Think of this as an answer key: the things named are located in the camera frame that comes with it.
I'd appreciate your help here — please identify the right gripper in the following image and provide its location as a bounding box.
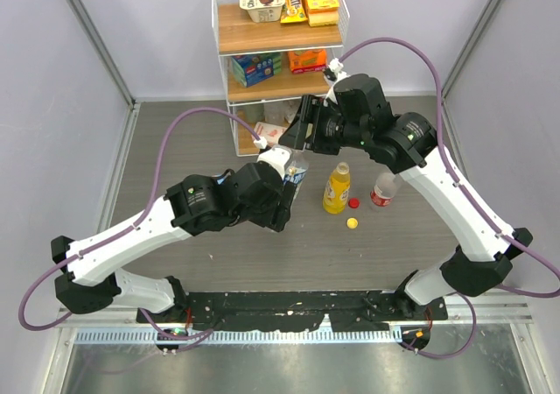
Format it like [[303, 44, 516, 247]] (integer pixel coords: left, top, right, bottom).
[[278, 95, 369, 156]]

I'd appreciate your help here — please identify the small blue-label water bottle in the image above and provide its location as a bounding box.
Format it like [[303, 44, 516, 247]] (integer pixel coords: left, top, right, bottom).
[[283, 148, 309, 201]]

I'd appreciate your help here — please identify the yellow juice bottle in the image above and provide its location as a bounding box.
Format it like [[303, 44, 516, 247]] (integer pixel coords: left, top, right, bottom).
[[322, 162, 351, 215]]

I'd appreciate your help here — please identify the yellow bottle cap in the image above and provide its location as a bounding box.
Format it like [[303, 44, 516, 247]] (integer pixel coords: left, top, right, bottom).
[[346, 218, 358, 229]]

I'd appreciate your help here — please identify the red bottle cap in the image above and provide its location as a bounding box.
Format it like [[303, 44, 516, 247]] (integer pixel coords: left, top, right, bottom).
[[348, 198, 360, 208]]

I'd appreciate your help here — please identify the clear red-label water bottle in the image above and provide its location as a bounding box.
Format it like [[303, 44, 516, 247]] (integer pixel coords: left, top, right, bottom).
[[370, 172, 403, 208]]

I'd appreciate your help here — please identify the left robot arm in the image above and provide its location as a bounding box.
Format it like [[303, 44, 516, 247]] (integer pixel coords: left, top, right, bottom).
[[52, 162, 297, 322]]

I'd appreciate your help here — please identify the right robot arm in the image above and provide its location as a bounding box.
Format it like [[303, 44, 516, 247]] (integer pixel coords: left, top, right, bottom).
[[279, 74, 532, 320]]

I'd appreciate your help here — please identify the small white bottle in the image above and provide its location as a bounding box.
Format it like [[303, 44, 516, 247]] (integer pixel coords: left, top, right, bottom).
[[284, 101, 300, 123]]

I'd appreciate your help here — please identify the red white card box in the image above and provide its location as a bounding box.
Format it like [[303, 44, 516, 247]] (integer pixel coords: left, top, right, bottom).
[[254, 122, 287, 145]]

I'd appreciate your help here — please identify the clear plastic cup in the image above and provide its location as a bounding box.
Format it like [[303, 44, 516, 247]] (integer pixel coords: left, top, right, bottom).
[[263, 102, 286, 126]]

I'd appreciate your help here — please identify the orange snack box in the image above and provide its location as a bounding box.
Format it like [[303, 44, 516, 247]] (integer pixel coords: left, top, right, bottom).
[[287, 49, 327, 74]]

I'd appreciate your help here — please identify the blue green box pack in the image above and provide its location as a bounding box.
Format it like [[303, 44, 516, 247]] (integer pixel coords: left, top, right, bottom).
[[230, 53, 282, 88]]

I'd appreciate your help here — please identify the yellow candy bag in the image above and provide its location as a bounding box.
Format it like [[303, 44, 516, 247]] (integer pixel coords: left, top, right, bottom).
[[280, 0, 307, 25]]

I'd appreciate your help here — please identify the yellow sponge pack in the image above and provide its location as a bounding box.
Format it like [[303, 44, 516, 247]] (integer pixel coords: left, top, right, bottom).
[[304, 0, 340, 27]]

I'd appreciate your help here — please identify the chocolate pudding cup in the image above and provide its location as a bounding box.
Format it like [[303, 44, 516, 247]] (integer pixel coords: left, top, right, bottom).
[[239, 0, 285, 23]]

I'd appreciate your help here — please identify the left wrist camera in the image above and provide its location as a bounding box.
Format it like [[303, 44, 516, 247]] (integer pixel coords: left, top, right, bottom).
[[253, 137, 292, 178]]

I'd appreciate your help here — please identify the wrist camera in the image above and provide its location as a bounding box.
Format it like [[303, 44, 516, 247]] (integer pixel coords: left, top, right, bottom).
[[253, 137, 292, 178], [323, 58, 348, 102]]

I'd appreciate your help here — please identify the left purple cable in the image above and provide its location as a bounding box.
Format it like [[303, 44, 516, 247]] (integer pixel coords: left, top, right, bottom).
[[17, 107, 268, 330]]

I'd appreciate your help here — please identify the purple cable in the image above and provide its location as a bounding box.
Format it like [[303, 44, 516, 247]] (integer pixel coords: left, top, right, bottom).
[[339, 37, 560, 360], [17, 107, 268, 330]]

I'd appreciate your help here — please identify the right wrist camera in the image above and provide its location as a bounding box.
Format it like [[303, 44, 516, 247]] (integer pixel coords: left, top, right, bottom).
[[323, 58, 348, 102]]

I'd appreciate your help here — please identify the white wire shelf rack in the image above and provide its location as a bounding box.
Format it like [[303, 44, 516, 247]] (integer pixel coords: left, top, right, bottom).
[[210, 0, 352, 158]]

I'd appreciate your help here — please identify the white cable duct strip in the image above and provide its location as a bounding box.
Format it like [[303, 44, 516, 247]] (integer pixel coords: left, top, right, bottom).
[[74, 327, 402, 345]]

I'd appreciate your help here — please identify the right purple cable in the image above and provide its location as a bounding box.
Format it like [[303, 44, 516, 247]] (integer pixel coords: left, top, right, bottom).
[[339, 37, 560, 360]]

